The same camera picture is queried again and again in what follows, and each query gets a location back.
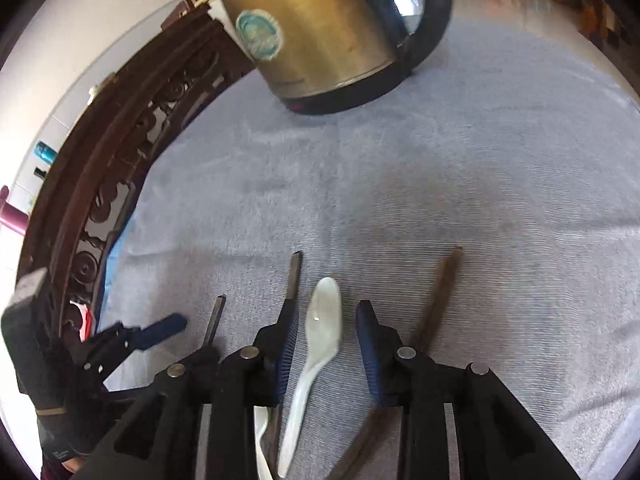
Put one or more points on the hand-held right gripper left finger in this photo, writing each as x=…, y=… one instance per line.
x=286, y=355

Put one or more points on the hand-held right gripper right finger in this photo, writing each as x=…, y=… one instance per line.
x=367, y=355

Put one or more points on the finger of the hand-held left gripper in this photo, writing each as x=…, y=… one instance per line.
x=160, y=328

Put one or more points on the white ceramic spoon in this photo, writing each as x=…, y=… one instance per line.
x=261, y=440
x=320, y=325

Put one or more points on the dark chopstick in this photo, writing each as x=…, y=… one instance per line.
x=294, y=280
x=440, y=295
x=216, y=320

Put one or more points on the person's left hand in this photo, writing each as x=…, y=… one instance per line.
x=62, y=435

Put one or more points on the red and white packet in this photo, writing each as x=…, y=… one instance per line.
x=84, y=317

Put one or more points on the blue under cloth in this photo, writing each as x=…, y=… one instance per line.
x=114, y=255

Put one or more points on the pink thermos bottle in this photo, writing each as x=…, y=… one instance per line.
x=12, y=217

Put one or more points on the grey tablecloth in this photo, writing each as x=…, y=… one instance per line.
x=400, y=185

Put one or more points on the carved wooden sideboard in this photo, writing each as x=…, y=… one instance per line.
x=100, y=160

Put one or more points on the blue thermos bottle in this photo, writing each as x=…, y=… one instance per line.
x=46, y=152

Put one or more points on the bronze electric kettle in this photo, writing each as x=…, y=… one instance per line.
x=320, y=35

